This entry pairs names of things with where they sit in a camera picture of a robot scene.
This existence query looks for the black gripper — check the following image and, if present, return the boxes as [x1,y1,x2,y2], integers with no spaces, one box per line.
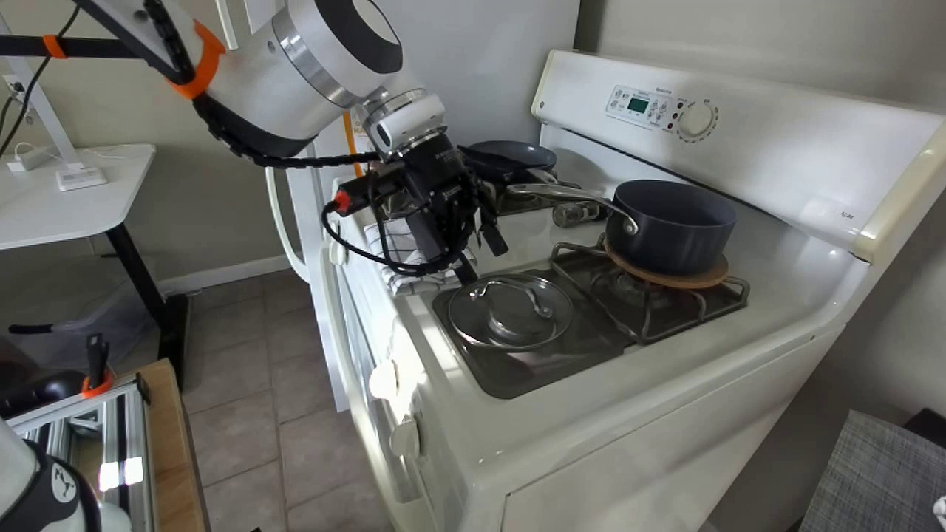
[333,132,511,289]

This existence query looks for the small dark frying pan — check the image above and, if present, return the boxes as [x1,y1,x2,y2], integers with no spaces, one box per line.
[460,139,561,190]

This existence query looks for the black burner grate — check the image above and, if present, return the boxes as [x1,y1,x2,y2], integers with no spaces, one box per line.
[546,238,753,348]
[491,160,608,230]

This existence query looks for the dark blue saucepan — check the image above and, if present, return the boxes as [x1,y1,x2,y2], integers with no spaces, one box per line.
[506,176,738,278]

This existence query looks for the round cork trivet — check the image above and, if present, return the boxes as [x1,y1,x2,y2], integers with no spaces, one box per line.
[601,238,734,292]

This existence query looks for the white timer dial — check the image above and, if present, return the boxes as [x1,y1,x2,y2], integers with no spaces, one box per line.
[678,98,722,144]

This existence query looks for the wooden board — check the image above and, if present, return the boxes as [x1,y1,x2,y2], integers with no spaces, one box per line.
[129,358,209,532]

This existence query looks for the black orange clamp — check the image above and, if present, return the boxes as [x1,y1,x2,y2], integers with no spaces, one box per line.
[76,330,117,403]

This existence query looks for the white stand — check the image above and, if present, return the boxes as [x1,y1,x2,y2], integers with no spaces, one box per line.
[0,69,106,196]

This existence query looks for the white desk with black legs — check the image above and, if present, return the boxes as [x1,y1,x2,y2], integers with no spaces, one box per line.
[0,141,190,388]

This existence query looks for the black boom bar orange tape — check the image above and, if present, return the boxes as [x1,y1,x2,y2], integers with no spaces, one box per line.
[0,33,151,61]

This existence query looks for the grey woven mat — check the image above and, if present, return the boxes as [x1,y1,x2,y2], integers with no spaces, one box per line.
[796,407,946,532]

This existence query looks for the white power adapter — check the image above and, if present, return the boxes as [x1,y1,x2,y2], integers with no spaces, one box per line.
[2,141,52,176]

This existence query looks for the orange cable clip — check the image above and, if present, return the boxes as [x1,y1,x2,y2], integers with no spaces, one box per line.
[172,20,231,101]

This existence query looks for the aluminium frame cart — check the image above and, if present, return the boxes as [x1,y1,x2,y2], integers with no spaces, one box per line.
[2,379,160,532]

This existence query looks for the white device with black strap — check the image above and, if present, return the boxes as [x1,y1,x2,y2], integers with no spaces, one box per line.
[0,416,135,532]

